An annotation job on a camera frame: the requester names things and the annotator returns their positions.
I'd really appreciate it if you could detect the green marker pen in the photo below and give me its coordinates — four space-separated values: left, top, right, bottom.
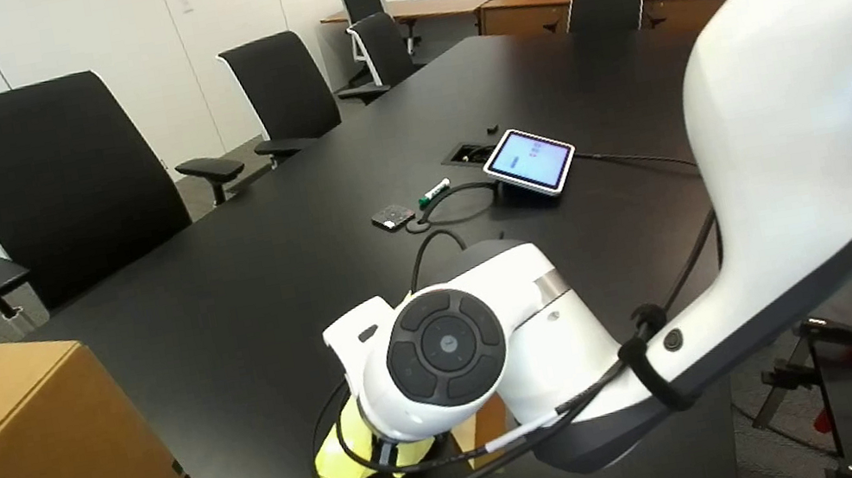
414 177 455 209

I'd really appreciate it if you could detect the pair of black office chairs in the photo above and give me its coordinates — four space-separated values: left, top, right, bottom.
319 0 433 111

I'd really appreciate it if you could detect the large black office chair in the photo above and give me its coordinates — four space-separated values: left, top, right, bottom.
0 46 268 342

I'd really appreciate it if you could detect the wooden desk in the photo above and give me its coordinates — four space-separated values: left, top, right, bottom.
318 0 507 63

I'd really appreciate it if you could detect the tablet display on stand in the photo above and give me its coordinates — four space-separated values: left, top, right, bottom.
477 118 584 210

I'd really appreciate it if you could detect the yellow towel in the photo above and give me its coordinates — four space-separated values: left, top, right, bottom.
304 386 443 478

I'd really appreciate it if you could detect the black cable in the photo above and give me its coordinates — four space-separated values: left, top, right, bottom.
572 131 700 192
400 177 508 236

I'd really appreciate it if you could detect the small brown block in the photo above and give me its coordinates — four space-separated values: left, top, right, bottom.
445 393 521 474

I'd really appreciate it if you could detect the small black square device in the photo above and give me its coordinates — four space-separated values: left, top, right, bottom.
369 200 419 235

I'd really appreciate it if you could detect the wooden sideboard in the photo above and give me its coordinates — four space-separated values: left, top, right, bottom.
474 0 757 72

